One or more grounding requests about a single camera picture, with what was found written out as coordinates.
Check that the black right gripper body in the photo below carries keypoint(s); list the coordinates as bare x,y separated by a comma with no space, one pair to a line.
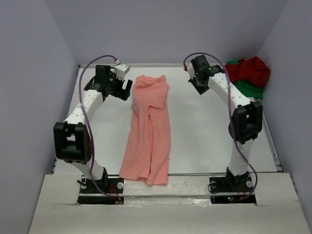
200,87

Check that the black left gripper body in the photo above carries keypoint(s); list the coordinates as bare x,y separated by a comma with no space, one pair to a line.
114,87

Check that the pink t shirt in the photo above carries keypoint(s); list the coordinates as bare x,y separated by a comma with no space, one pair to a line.
147,151

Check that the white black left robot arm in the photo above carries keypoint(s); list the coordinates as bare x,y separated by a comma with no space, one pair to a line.
73,139

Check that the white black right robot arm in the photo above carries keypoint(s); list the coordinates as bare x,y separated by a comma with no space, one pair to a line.
245,123

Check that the green t shirt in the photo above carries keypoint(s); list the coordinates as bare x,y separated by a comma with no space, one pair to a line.
251,89

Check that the red t shirt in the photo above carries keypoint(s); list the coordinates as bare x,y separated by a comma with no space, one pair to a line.
262,71

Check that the white foam strip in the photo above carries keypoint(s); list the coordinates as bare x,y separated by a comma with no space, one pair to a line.
180,190

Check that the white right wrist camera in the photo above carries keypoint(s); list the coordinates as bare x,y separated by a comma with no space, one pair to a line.
190,70

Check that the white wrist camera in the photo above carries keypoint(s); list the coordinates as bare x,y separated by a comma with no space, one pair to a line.
121,70
190,70

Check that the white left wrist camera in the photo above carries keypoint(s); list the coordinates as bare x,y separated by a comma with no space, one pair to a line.
121,70

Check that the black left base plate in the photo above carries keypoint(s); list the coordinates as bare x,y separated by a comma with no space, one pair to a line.
112,194

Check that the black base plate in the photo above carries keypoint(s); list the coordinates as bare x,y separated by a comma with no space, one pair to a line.
112,194
222,193

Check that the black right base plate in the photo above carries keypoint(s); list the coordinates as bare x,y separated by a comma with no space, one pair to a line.
222,193

